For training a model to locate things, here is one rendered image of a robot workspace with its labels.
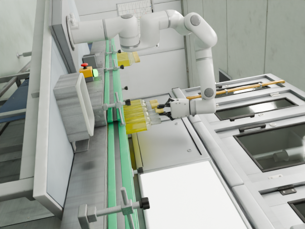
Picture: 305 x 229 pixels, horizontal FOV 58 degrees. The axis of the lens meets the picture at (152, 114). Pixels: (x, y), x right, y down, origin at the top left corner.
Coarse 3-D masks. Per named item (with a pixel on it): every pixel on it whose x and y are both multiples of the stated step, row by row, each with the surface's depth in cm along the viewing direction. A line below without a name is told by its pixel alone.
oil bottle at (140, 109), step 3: (135, 108) 147; (138, 108) 147; (141, 108) 146; (144, 108) 146; (123, 111) 146; (126, 111) 145; (129, 111) 145; (132, 111) 144; (135, 111) 144; (138, 111) 144; (147, 111) 145
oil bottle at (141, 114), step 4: (136, 112) 142; (140, 112) 141; (144, 112) 141; (124, 116) 140; (128, 116) 139; (132, 116) 138; (136, 116) 138; (140, 116) 138; (144, 116) 138; (148, 116) 139
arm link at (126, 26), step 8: (120, 16) 125; (128, 16) 124; (104, 24) 123; (112, 24) 123; (120, 24) 123; (128, 24) 123; (136, 24) 126; (104, 32) 124; (112, 32) 124; (120, 32) 126; (128, 32) 125; (136, 32) 127; (120, 40) 130; (128, 40) 128; (136, 40) 130
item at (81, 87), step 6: (78, 78) 107; (78, 84) 99; (84, 84) 114; (78, 90) 98; (84, 90) 115; (78, 96) 100; (84, 96) 116; (84, 102) 117; (90, 102) 118; (84, 108) 101; (90, 108) 119; (84, 114) 102; (90, 114) 120; (90, 120) 118; (90, 126) 114; (90, 132) 106
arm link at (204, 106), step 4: (196, 100) 144; (200, 100) 143; (204, 100) 142; (208, 100) 142; (212, 100) 141; (196, 104) 141; (200, 104) 141; (204, 104) 141; (208, 104) 140; (212, 104) 140; (196, 108) 141; (200, 108) 141; (204, 108) 141; (208, 108) 140; (212, 108) 140; (196, 112) 142; (200, 112) 142; (204, 112) 142; (208, 112) 142; (212, 112) 142
